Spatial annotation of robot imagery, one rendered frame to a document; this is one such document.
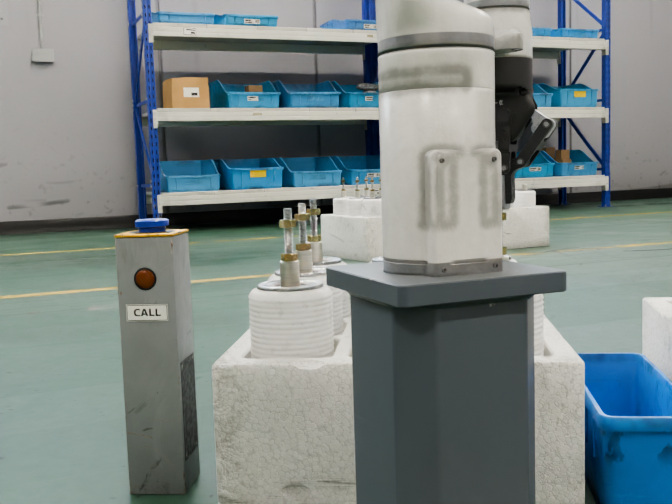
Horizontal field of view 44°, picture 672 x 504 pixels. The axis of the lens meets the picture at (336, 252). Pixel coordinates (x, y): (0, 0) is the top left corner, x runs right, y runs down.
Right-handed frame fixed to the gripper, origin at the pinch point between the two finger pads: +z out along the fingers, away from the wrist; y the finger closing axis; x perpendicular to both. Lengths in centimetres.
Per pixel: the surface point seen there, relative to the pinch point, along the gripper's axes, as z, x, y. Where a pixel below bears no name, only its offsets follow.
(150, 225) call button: 2.9, 13.6, 38.0
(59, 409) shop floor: 35, -7, 78
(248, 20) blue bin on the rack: -103, -373, 287
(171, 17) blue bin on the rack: -103, -335, 319
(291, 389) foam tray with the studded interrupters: 20.1, 15.8, 17.8
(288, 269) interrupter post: 8.0, 10.1, 21.2
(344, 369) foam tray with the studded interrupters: 17.9, 13.5, 12.5
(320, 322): 13.8, 10.3, 17.1
